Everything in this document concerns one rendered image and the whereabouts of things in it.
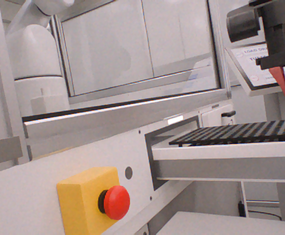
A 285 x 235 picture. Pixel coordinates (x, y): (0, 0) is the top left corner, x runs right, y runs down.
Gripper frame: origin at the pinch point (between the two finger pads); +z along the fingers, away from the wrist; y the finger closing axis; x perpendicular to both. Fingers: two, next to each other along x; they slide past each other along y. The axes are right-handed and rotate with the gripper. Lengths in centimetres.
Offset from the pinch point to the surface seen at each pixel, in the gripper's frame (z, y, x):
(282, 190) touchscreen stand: 50, -20, 90
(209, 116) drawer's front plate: 2.1, -22.2, 10.8
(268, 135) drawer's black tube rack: 5.5, -2.6, -16.2
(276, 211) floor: 88, -39, 155
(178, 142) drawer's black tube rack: 5.1, -19.0, -16.8
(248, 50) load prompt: -25, -23, 82
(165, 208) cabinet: 18.9, -25.0, -16.9
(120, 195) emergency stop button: 7.5, -15.1, -41.1
